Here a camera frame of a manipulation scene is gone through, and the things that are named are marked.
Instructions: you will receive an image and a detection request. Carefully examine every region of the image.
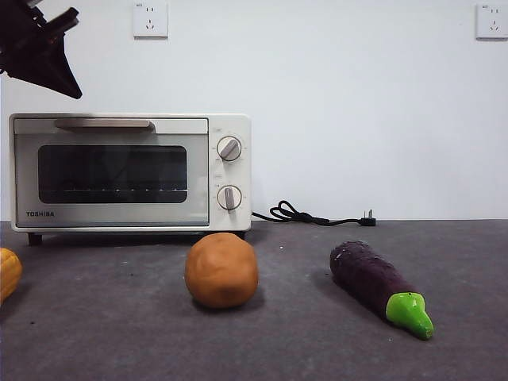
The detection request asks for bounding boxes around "glass oven door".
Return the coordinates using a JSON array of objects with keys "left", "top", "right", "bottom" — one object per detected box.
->
[{"left": 13, "top": 117, "right": 210, "bottom": 229}]

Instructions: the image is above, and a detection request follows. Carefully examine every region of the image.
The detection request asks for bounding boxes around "purple eggplant with green stem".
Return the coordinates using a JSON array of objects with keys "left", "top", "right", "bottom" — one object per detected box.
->
[{"left": 329, "top": 241, "right": 435, "bottom": 341}]

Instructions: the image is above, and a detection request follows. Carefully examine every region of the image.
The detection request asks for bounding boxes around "white toaster oven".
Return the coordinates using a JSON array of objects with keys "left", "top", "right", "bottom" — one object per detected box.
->
[{"left": 8, "top": 113, "right": 252, "bottom": 246}]

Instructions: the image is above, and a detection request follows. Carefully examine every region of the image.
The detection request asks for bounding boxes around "beige oven knob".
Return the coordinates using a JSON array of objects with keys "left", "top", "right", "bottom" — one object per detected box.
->
[
  {"left": 216, "top": 184, "right": 243, "bottom": 215},
  {"left": 217, "top": 136, "right": 243, "bottom": 162}
]

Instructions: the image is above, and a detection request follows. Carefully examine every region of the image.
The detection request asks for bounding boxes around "yellow corn cob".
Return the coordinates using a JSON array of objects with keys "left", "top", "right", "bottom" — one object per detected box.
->
[{"left": 0, "top": 248, "right": 24, "bottom": 306}]

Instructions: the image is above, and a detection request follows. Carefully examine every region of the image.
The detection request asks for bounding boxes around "brown potato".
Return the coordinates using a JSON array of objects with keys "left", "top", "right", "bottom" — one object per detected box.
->
[{"left": 184, "top": 233, "right": 260, "bottom": 310}]

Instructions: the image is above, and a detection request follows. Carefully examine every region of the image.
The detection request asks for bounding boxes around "white wall socket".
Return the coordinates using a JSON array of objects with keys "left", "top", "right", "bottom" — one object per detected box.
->
[
  {"left": 475, "top": 3, "right": 508, "bottom": 40},
  {"left": 133, "top": 2, "right": 169, "bottom": 40}
]

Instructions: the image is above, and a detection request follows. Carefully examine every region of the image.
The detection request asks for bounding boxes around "metal wire oven rack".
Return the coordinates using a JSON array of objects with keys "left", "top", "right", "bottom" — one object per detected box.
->
[{"left": 43, "top": 187, "right": 187, "bottom": 194}]

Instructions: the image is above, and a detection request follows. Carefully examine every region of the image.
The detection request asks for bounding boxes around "black power cable with plug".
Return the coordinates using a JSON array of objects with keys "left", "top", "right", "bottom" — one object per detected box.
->
[{"left": 252, "top": 200, "right": 378, "bottom": 229}]

